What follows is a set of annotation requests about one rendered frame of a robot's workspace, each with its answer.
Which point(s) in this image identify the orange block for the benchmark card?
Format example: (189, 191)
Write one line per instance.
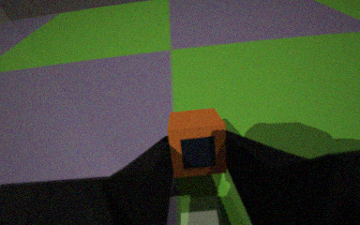
(197, 141)

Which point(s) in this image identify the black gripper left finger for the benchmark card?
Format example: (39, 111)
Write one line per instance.
(138, 194)

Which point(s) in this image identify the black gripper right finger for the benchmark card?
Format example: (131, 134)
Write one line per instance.
(279, 188)

